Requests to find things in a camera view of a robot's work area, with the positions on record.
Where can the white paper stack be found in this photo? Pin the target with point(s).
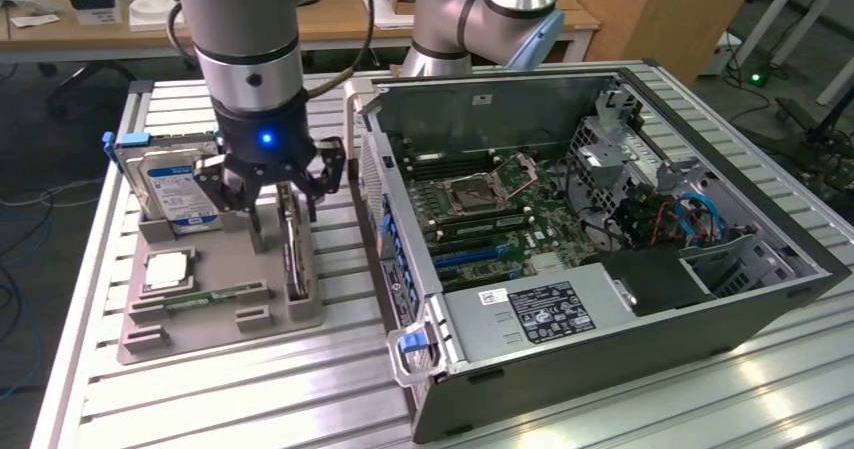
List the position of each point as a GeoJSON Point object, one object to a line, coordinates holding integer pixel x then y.
{"type": "Point", "coordinates": [389, 14]}

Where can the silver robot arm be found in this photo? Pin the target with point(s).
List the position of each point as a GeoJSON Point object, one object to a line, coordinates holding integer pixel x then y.
{"type": "Point", "coordinates": [247, 44]}

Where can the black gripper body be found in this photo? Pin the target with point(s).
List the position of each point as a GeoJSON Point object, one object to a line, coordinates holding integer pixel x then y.
{"type": "Point", "coordinates": [263, 129]}

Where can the blue disk caddy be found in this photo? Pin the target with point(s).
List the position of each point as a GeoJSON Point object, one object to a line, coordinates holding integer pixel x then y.
{"type": "Point", "coordinates": [129, 139]}

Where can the long black expansion slot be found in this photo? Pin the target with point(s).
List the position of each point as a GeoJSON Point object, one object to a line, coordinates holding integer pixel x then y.
{"type": "Point", "coordinates": [467, 245]}

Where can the grey parts rack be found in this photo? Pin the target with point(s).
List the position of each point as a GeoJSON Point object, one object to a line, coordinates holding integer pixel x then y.
{"type": "Point", "coordinates": [220, 264]}

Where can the white sticker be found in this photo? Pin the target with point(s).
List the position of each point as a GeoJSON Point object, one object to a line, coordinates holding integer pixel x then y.
{"type": "Point", "coordinates": [480, 100]}

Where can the white table frame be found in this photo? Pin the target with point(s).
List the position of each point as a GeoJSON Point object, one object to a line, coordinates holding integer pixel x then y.
{"type": "Point", "coordinates": [811, 19]}

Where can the black adapter green light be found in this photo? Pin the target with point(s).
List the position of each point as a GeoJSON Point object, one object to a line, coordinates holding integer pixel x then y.
{"type": "Point", "coordinates": [756, 78]}

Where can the grey power supply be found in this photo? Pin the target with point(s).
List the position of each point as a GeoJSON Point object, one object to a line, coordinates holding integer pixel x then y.
{"type": "Point", "coordinates": [480, 329]}

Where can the CPU socket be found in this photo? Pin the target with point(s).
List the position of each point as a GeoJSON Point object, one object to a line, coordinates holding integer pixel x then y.
{"type": "Point", "coordinates": [476, 194]}

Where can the blue card latch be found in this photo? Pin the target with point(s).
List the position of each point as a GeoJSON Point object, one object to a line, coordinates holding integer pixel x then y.
{"type": "Point", "coordinates": [401, 265]}
{"type": "Point", "coordinates": [395, 245]}
{"type": "Point", "coordinates": [408, 285]}
{"type": "Point", "coordinates": [384, 216]}

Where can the silver CPU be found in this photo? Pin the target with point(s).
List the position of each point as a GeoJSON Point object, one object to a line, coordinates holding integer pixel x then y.
{"type": "Point", "coordinates": [166, 271]}

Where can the hard disk blue label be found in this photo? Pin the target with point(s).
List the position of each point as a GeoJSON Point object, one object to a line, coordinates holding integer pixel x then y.
{"type": "Point", "coordinates": [166, 194]}

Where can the silver chipset heatsink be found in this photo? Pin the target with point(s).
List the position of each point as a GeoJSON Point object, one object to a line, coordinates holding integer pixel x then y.
{"type": "Point", "coordinates": [549, 263]}

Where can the perforated metal disk bay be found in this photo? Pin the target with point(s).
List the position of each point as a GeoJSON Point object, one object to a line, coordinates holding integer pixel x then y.
{"type": "Point", "coordinates": [613, 169]}

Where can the wooden desk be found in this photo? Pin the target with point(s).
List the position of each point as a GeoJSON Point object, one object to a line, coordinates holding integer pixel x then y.
{"type": "Point", "coordinates": [66, 39]}

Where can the green RAM stick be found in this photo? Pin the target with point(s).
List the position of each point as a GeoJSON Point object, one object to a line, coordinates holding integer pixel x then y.
{"type": "Point", "coordinates": [200, 299]}

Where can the black plastic shroud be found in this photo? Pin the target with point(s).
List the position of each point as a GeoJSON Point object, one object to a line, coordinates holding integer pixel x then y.
{"type": "Point", "coordinates": [654, 279]}

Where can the white paper slip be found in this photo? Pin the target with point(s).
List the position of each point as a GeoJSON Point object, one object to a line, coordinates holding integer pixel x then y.
{"type": "Point", "coordinates": [33, 20]}

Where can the white device red button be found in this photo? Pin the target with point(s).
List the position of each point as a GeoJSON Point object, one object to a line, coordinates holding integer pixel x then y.
{"type": "Point", "coordinates": [722, 56]}

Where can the blue case latch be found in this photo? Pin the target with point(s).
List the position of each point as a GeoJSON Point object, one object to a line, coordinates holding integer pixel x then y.
{"type": "Point", "coordinates": [411, 344]}

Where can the white box black lid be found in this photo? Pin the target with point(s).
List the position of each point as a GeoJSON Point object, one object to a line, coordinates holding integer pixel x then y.
{"type": "Point", "coordinates": [94, 9]}

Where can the wooden cabinet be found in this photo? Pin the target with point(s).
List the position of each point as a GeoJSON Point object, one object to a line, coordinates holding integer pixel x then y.
{"type": "Point", "coordinates": [667, 19]}

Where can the green motherboard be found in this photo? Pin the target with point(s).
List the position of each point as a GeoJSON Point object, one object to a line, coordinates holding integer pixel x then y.
{"type": "Point", "coordinates": [547, 229]}

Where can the white round holder block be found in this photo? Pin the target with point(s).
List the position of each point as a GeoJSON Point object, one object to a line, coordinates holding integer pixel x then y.
{"type": "Point", "coordinates": [149, 14]}

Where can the black open PC case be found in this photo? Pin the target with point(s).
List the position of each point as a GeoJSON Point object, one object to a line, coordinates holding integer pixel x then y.
{"type": "Point", "coordinates": [600, 379]}

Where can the black floor stand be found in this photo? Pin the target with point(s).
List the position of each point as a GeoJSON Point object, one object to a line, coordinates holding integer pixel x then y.
{"type": "Point", "coordinates": [823, 124]}

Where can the black office chair base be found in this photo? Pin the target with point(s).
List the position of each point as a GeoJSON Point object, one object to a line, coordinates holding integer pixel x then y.
{"type": "Point", "coordinates": [86, 76]}

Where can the metal socket cover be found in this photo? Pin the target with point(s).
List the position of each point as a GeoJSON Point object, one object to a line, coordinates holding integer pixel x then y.
{"type": "Point", "coordinates": [505, 163]}

